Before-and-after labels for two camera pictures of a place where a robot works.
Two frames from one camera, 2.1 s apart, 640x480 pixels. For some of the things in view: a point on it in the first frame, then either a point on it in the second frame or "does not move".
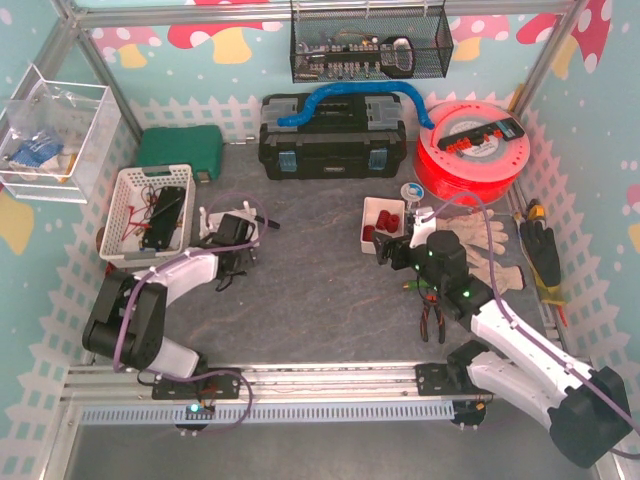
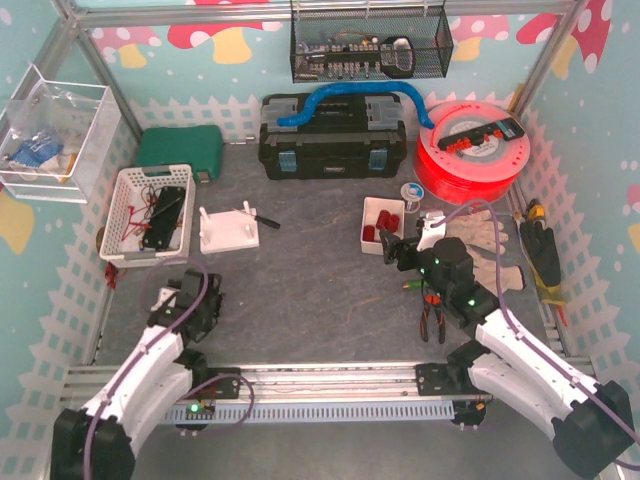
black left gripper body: x=239 y=258 → x=214 y=304
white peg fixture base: x=210 y=222 does not move
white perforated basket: x=150 y=215 does not move
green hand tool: x=413 y=285 does not move
